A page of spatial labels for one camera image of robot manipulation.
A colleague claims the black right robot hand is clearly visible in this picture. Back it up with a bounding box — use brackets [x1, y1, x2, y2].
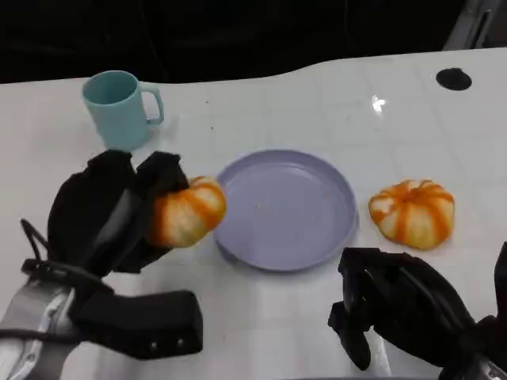
[327, 247, 477, 371]

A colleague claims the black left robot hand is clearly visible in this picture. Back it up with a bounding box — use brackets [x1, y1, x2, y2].
[46, 149, 192, 279]

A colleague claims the orange white toy bread roll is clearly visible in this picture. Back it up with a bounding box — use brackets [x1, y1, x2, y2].
[143, 175, 228, 250]
[368, 178, 456, 251]

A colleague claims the pale green mug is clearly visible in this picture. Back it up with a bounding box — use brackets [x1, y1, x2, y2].
[81, 70, 166, 151]

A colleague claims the lilac plate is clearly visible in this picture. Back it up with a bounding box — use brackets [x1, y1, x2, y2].
[213, 148, 360, 273]

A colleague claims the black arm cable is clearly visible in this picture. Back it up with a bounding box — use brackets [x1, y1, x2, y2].
[19, 218, 55, 271]

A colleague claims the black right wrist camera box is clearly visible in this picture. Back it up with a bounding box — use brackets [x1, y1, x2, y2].
[493, 241, 507, 318]

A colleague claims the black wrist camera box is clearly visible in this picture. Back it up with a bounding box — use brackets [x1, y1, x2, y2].
[493, 241, 507, 318]
[67, 290, 205, 361]

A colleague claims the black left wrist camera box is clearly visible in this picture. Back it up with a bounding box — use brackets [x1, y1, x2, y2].
[67, 290, 205, 361]

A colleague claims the black table cable grommet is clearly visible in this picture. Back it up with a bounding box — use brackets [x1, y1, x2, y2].
[435, 67, 473, 92]

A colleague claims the grey metal frame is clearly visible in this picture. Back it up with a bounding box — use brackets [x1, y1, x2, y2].
[442, 0, 498, 51]

